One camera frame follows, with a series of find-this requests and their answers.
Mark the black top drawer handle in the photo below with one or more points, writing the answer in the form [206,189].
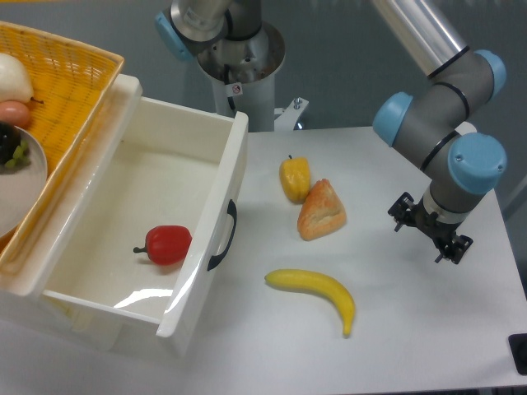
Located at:
[227,236]

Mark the white drawer cabinet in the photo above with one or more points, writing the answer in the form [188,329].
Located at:
[23,291]

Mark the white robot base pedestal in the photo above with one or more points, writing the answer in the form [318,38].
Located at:
[242,74]

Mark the yellow banana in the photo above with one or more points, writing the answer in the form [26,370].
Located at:
[321,285]

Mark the black corner device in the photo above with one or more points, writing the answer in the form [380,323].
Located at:
[518,346]

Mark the white top drawer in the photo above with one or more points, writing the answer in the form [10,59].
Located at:
[172,166]

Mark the white plate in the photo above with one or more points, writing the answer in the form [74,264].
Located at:
[22,186]

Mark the yellow woven basket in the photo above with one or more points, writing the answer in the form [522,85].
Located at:
[71,79]

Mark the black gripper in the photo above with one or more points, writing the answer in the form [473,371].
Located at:
[451,247]

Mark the dark grape bunch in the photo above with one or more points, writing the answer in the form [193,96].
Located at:
[14,148]

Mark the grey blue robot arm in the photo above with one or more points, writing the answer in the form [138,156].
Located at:
[462,168]

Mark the metal table bracket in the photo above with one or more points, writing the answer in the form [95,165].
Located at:
[289,118]

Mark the red bell pepper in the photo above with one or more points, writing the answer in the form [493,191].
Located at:
[166,244]

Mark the orange bread piece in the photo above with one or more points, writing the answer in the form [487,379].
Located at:
[322,212]

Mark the pink sausage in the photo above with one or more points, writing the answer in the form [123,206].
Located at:
[15,113]

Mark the yellow bell pepper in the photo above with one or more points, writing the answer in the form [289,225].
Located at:
[294,175]

